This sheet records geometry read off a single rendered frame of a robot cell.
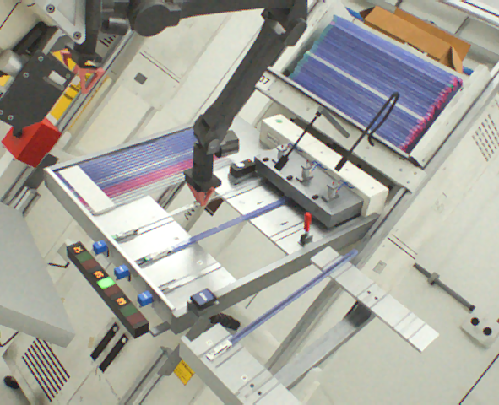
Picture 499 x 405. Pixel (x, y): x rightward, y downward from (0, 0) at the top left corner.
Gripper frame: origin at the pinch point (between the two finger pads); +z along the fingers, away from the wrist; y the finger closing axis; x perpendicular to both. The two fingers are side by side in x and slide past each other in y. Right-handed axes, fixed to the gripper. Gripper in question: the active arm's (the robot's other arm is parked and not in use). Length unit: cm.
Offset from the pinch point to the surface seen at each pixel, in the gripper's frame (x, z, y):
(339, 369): -94, 153, 5
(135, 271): 30.2, -0.6, -14.2
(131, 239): 24.2, 0.9, -1.9
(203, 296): 22.9, -3.4, -32.9
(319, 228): -22.6, 2.3, -25.9
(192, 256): 14.4, 1.3, -16.3
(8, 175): 30, 23, 72
